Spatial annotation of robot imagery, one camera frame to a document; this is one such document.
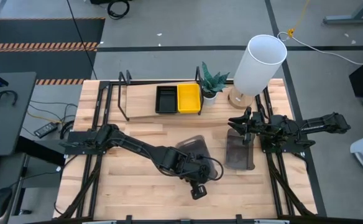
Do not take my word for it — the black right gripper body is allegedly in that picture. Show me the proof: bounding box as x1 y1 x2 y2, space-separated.
248 113 265 141

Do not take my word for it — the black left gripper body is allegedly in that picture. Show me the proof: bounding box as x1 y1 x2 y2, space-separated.
178 155 211 184

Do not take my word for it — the translucent grey plastic basket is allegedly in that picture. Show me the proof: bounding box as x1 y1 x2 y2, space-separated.
175 134 219 180
224 128 256 171

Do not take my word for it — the yellow slotted plastic basket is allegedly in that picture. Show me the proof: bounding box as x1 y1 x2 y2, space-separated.
177 83 201 114

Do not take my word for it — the black plastic basket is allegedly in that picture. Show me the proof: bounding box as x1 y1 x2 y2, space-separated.
155 85 179 114

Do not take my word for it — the green plant in white pot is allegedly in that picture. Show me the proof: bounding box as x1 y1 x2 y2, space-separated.
199 61 231 106

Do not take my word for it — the white lamp with wooden base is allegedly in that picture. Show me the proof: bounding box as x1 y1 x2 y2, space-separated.
227 34 288 110

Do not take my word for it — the grey metal table leg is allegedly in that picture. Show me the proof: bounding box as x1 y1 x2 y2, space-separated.
323 0 363 26

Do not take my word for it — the black power adapter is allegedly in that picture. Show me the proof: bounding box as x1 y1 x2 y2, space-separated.
33 122 58 139

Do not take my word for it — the dark grey side desk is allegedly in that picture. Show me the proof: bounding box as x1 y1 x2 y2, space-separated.
0 72 38 157

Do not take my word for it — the black hazard-striped floor mat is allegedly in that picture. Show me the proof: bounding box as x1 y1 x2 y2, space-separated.
0 17 106 86

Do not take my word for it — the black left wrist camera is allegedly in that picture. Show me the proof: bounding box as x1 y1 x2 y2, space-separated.
190 180 208 200

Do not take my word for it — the wooden shelf with black frame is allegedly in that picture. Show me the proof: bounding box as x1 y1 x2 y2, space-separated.
116 66 203 121

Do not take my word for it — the white lamp cable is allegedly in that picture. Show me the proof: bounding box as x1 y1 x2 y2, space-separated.
277 30 363 66

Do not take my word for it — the yellow cord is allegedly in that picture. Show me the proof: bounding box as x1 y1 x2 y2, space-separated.
287 0 311 38

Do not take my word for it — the black metal rig frame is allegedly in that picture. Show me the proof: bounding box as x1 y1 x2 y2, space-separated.
53 79 318 224

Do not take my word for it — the coiled black cable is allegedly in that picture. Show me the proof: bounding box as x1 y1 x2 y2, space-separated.
107 0 131 21

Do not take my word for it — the long thin black cable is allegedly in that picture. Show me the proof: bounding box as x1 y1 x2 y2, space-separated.
66 0 99 80

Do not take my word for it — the black headset cable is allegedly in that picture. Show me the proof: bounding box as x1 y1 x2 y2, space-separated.
0 90 19 110

